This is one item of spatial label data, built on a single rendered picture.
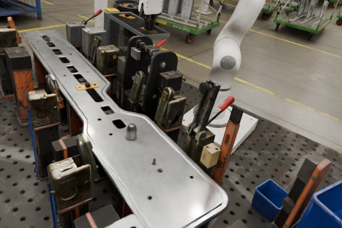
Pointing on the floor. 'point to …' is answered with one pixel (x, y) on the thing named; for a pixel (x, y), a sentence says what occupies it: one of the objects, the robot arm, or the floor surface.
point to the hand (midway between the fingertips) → (149, 25)
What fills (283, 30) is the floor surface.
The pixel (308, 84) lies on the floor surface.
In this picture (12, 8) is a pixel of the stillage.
